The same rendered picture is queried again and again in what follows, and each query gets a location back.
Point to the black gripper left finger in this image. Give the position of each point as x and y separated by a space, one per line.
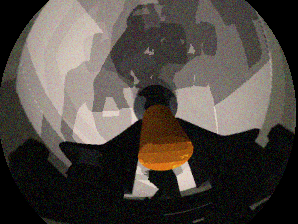
117 157

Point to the orange knob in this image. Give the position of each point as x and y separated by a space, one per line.
163 143

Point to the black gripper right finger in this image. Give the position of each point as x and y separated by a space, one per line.
211 151

